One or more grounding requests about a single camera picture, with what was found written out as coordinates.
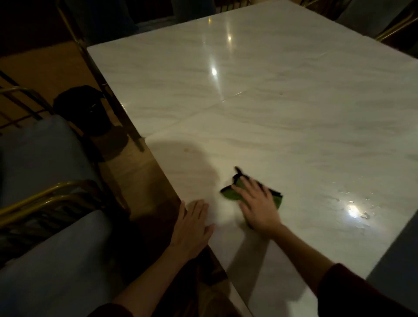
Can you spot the person's left hand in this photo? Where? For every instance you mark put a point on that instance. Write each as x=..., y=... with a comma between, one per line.
x=191, y=233

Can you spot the person's right hand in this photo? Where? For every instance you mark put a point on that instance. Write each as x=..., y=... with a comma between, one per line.
x=259, y=209

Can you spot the person's right little finger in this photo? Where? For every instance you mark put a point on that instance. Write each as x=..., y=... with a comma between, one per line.
x=269, y=195

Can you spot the gold metal table frame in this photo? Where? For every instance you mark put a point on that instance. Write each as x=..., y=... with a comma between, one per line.
x=107, y=91

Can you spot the person's right thumb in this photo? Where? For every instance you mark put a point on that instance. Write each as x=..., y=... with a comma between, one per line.
x=244, y=212

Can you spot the green cleaning cloth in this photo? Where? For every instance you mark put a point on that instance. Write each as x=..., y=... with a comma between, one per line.
x=232, y=193

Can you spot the person's left little finger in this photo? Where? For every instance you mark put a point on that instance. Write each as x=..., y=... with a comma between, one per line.
x=181, y=212

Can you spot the person's left forearm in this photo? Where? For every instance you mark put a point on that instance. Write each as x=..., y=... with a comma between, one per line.
x=147, y=284

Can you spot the black round bin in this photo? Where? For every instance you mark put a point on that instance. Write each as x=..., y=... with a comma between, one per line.
x=83, y=109

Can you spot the person's left middle finger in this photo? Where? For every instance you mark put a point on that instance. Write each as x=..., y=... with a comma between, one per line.
x=197, y=210

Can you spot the person's right forearm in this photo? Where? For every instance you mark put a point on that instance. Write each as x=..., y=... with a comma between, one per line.
x=313, y=261

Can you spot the dark blue cushioned chair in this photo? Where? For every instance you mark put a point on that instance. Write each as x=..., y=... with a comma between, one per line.
x=101, y=19

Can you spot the person's left thumb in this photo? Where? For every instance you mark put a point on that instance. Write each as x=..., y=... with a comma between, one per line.
x=210, y=231

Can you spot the grey cushioned gold frame chair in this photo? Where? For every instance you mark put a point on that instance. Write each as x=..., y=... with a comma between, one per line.
x=55, y=261
x=39, y=156
x=375, y=16

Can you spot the person's right middle finger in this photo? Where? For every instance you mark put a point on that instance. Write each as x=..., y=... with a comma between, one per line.
x=248, y=186

